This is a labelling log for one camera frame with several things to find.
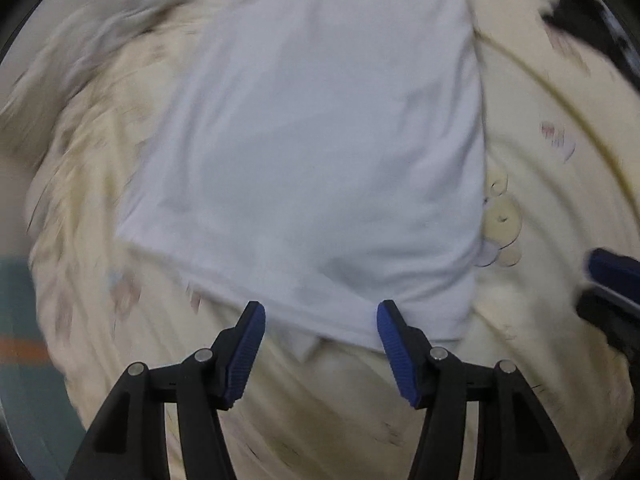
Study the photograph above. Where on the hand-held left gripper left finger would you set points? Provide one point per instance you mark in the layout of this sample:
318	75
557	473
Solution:
245	355

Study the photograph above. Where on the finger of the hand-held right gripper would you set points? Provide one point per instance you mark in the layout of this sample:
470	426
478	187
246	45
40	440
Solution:
615	270
610	320

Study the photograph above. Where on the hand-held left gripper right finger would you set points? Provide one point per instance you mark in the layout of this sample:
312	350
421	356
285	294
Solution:
395	355

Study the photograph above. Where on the white cartoon print t-shirt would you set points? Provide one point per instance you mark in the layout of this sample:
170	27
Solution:
310	150

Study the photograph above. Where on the black sleeved white t-shirt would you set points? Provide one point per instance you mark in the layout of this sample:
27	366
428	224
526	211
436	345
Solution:
585	25

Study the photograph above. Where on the yellow cartoon print bed sheet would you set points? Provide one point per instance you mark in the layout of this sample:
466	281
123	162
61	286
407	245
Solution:
540	175

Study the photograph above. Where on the grey crumpled duvet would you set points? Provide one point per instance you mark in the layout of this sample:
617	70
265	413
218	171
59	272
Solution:
125	0

